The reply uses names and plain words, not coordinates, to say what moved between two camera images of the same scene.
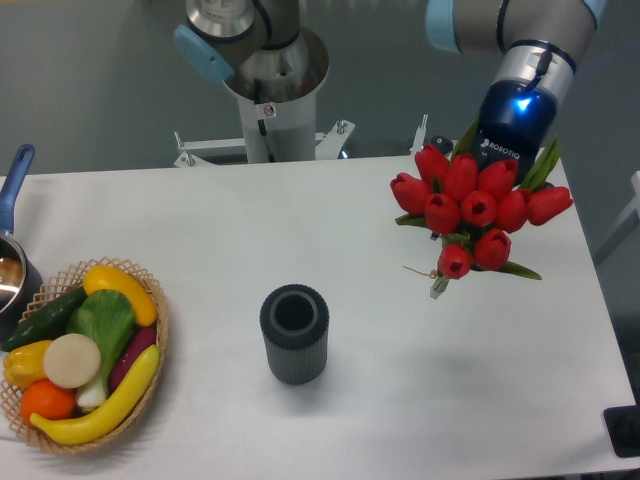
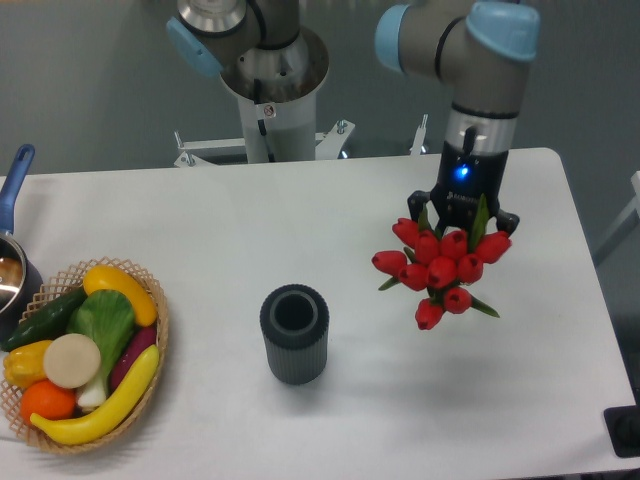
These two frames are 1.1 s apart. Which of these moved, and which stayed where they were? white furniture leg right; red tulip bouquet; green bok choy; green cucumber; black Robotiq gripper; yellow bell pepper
Moved: black Robotiq gripper; red tulip bouquet
Stayed: green bok choy; yellow bell pepper; white furniture leg right; green cucumber
